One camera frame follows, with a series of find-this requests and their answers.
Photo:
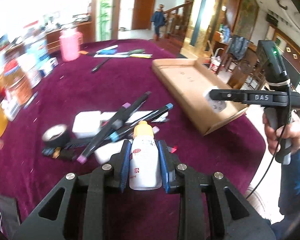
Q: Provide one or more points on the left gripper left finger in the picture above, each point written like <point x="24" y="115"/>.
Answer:
<point x="109" y="178"/>

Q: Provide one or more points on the black marker purple caps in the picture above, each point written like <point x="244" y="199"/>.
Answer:
<point x="114" y="123"/>

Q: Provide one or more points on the white bottle orange cap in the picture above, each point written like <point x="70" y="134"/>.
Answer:
<point x="144" y="166"/>

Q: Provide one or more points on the black pen on table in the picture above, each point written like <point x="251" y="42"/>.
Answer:
<point x="95" y="69"/>

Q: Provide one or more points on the pink knitted container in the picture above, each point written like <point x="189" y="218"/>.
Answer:
<point x="70" y="41"/>

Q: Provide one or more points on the white charger cube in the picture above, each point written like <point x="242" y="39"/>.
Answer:
<point x="86" y="124"/>

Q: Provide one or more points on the person in blue jacket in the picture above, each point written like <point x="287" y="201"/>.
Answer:
<point x="158" y="19"/>

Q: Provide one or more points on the person's right hand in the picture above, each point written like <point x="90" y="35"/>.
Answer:
<point x="292" y="132"/>

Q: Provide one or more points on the black tape roll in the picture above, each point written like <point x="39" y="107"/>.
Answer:
<point x="56" y="136"/>

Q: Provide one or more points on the cardboard box tray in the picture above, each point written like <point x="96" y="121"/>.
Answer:
<point x="190" y="82"/>

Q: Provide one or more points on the jar with red lid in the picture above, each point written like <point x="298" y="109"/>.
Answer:
<point x="17" y="82"/>

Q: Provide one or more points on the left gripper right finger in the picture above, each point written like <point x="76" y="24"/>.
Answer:
<point x="181" y="179"/>

